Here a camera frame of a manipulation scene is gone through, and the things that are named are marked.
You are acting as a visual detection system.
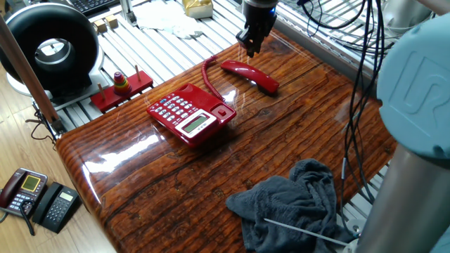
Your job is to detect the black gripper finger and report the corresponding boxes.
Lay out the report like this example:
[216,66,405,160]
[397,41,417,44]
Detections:
[236,30,255,48]
[247,34,264,58]

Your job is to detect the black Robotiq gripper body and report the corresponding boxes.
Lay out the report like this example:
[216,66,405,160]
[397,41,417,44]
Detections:
[243,0,277,41]

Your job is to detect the red telephone handset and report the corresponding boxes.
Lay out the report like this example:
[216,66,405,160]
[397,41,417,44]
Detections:
[220,59,281,95]

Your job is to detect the red telephone cord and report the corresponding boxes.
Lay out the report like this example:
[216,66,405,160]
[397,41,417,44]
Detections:
[200,55,226,103]

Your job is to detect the red telephone base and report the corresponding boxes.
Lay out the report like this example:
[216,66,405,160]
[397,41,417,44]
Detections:
[146,82,238,148]

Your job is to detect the black desk telephone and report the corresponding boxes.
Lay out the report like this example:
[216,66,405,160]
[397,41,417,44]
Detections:
[31,181,82,235]

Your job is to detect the dark red desk telephone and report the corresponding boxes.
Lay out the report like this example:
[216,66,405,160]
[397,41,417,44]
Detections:
[0,167,49,217]

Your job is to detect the gold foil bag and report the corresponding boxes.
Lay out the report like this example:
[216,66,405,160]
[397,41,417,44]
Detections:
[181,0,214,20]

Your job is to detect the white crumpled cloth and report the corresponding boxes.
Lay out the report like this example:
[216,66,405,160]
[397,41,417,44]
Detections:
[133,0,205,39]

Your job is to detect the rainbow stacked rings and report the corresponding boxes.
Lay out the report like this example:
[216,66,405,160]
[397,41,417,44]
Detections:
[112,71,132,96]

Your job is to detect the red wooden peg board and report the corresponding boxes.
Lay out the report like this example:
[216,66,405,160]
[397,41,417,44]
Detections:
[90,65,155,114]

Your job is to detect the black computer keyboard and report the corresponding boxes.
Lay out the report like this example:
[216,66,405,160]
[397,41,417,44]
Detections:
[68,0,120,17]

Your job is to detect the dark grey crumpled cloth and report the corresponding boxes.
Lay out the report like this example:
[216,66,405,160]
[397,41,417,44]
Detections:
[225,158,356,253]

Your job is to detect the white zip tie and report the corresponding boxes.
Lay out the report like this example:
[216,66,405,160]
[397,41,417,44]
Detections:
[263,217,349,247]

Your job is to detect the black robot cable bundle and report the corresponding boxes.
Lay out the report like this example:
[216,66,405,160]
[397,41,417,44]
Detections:
[298,0,394,240]

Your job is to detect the short aluminium post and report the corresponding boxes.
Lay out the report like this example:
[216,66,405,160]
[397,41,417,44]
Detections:
[119,0,138,27]

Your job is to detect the brown wooden post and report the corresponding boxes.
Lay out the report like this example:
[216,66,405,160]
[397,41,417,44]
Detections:
[0,15,66,136]

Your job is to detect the black ring-shaped device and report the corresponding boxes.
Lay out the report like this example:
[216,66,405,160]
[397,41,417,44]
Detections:
[0,2,105,103]

